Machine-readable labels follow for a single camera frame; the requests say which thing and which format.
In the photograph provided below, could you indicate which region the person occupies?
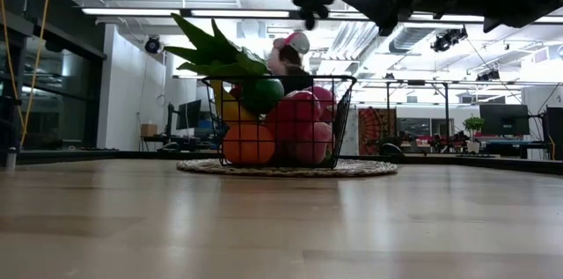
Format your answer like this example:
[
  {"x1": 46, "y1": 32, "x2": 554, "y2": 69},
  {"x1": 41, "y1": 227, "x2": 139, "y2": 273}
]
[{"x1": 266, "y1": 31, "x2": 314, "y2": 95}]

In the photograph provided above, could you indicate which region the yellow banana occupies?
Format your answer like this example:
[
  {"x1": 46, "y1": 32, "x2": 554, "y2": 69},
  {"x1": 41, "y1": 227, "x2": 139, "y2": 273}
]
[{"x1": 209, "y1": 78, "x2": 260, "y2": 124}]

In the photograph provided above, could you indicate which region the green potted plant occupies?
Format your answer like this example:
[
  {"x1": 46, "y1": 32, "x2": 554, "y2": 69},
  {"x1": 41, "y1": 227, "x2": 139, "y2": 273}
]
[{"x1": 463, "y1": 116, "x2": 486, "y2": 154}]

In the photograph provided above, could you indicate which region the black computer monitor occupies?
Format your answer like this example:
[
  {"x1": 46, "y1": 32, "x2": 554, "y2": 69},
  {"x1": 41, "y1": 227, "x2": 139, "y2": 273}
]
[
  {"x1": 545, "y1": 106, "x2": 563, "y2": 161},
  {"x1": 165, "y1": 99, "x2": 203, "y2": 137},
  {"x1": 479, "y1": 103, "x2": 530, "y2": 136}
]

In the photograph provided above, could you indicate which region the round green fruit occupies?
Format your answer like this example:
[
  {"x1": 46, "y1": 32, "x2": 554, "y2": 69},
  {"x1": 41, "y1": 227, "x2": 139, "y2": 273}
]
[{"x1": 240, "y1": 77, "x2": 286, "y2": 115}]

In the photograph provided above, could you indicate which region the silver ventilation duct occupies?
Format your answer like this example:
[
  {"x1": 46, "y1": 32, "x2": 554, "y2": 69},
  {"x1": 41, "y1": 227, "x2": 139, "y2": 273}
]
[{"x1": 389, "y1": 27, "x2": 435, "y2": 55}]

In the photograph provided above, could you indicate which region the pink dragon fruit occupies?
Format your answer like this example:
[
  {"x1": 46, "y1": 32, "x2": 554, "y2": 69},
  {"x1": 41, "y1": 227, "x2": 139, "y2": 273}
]
[{"x1": 307, "y1": 84, "x2": 337, "y2": 124}]

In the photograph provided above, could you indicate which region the red yellow mango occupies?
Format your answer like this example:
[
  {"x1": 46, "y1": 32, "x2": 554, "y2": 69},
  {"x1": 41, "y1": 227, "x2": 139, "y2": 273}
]
[{"x1": 262, "y1": 89, "x2": 323, "y2": 133}]

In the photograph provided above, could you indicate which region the pink peach fruit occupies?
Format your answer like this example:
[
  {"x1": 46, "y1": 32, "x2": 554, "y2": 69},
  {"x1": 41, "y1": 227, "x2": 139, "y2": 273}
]
[{"x1": 285, "y1": 121, "x2": 334, "y2": 166}]

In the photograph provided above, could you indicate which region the black wire basket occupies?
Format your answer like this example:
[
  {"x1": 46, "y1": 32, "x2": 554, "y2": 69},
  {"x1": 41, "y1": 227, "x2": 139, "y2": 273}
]
[{"x1": 201, "y1": 74, "x2": 358, "y2": 170}]

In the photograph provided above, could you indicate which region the black ceiling spotlight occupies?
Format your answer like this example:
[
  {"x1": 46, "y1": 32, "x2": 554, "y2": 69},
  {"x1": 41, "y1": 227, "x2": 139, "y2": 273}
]
[{"x1": 143, "y1": 35, "x2": 162, "y2": 55}]

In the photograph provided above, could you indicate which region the green corn husk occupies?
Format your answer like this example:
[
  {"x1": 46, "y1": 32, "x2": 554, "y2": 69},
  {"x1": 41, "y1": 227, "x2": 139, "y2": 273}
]
[{"x1": 164, "y1": 13, "x2": 270, "y2": 79}]

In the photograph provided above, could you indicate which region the black frame post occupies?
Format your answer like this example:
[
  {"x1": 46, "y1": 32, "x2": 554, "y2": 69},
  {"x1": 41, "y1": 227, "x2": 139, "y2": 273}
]
[{"x1": 0, "y1": 18, "x2": 27, "y2": 171}]

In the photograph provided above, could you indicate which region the red patterned wall hanging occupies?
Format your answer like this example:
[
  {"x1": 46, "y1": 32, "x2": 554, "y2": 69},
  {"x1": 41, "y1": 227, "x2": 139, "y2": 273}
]
[{"x1": 358, "y1": 106, "x2": 397, "y2": 155}]

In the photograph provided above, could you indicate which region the black spotlight cluster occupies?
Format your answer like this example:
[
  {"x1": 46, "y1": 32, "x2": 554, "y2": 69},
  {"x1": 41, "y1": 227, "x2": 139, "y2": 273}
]
[
  {"x1": 475, "y1": 69, "x2": 501, "y2": 83},
  {"x1": 429, "y1": 26, "x2": 469, "y2": 54}
]

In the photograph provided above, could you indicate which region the round woven placemat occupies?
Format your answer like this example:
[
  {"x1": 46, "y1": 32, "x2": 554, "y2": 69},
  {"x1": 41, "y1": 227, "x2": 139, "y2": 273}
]
[{"x1": 176, "y1": 158, "x2": 399, "y2": 179}]

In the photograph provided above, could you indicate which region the black desk stand frame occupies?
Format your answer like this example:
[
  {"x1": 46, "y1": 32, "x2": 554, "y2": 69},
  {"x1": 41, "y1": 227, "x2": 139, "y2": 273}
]
[{"x1": 385, "y1": 79, "x2": 450, "y2": 142}]

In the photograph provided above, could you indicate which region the black overhead light beam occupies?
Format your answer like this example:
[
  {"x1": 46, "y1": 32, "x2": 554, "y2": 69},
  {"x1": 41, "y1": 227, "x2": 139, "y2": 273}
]
[{"x1": 78, "y1": 7, "x2": 563, "y2": 25}]

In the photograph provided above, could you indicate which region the orange fruit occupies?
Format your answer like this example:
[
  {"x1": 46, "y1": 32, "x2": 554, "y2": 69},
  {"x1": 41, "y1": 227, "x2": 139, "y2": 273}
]
[{"x1": 222, "y1": 122, "x2": 277, "y2": 166}]

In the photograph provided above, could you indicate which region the yellow power cable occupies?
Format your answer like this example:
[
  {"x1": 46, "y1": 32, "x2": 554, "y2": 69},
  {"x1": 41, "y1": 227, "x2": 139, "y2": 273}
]
[{"x1": 0, "y1": 0, "x2": 55, "y2": 151}]

